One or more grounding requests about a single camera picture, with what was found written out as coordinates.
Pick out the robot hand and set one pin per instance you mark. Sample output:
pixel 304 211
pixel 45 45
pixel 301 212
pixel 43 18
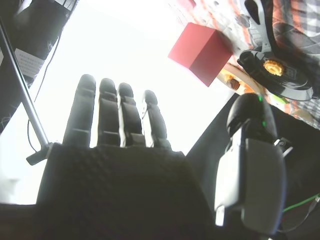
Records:
pixel 120 190

